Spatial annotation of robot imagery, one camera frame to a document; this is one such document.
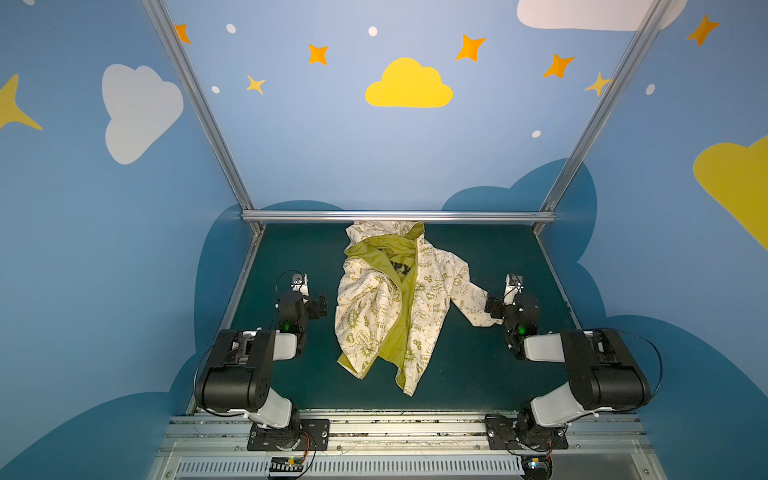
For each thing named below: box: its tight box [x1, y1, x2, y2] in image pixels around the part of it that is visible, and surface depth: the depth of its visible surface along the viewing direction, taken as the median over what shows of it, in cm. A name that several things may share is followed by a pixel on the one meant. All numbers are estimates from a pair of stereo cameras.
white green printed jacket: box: [334, 220, 503, 397], surface depth 98 cm
